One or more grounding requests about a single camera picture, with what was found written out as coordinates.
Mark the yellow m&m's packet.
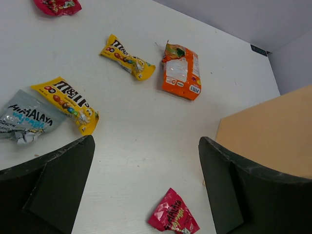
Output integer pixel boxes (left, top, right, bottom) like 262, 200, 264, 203
99, 34, 156, 81
30, 77, 99, 136

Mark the brown paper bag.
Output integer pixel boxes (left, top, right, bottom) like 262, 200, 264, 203
215, 85, 312, 179

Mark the crumpled red candy packet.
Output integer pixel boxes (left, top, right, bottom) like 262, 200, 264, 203
33, 0, 82, 17

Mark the grey Himalaya candy packet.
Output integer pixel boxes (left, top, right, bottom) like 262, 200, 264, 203
0, 90, 66, 145

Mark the red Himalaya candy packet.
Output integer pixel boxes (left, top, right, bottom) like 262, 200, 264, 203
148, 188, 200, 234

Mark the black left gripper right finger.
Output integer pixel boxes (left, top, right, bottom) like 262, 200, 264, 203
198, 136, 312, 234

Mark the orange Skittles snack bag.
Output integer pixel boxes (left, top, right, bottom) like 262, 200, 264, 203
162, 43, 202, 101

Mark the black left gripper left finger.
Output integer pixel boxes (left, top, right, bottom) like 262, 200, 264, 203
0, 135, 95, 234

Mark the near yellow M&M's packet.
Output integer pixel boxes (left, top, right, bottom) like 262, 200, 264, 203
30, 77, 99, 136

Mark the dark label right table corner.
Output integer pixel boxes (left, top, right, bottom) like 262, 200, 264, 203
251, 44, 268, 57

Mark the far yellow M&M's packet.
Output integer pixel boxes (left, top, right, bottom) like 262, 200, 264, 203
99, 34, 156, 81

